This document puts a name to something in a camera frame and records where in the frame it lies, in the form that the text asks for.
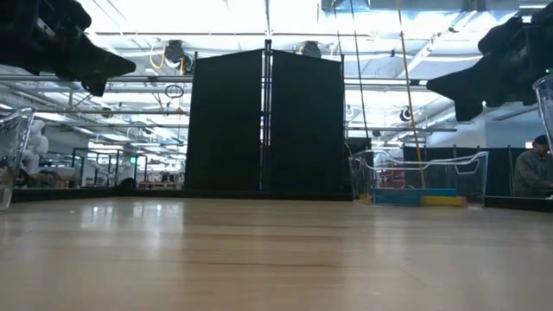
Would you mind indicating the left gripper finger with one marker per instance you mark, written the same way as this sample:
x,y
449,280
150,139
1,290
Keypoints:
x,y
96,88
99,62

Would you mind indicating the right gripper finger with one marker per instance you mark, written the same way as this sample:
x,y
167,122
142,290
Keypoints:
x,y
467,110
475,84

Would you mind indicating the long blue block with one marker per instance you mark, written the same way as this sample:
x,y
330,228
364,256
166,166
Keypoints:
x,y
397,200
415,192

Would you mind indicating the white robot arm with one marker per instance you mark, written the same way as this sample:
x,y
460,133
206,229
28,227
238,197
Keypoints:
x,y
36,142

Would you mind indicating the clear plastic bin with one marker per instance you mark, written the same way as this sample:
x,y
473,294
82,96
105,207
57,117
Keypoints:
x,y
545,112
432,173
13,151

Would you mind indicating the person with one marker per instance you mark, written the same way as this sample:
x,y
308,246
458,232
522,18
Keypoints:
x,y
533,173

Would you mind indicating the black folding partition screen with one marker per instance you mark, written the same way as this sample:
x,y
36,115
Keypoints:
x,y
302,129

